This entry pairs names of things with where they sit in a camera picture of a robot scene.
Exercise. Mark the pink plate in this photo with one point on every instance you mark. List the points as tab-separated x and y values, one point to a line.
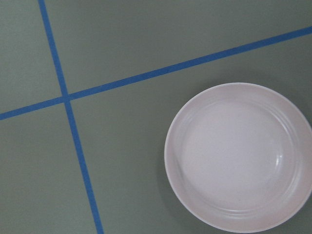
238	156

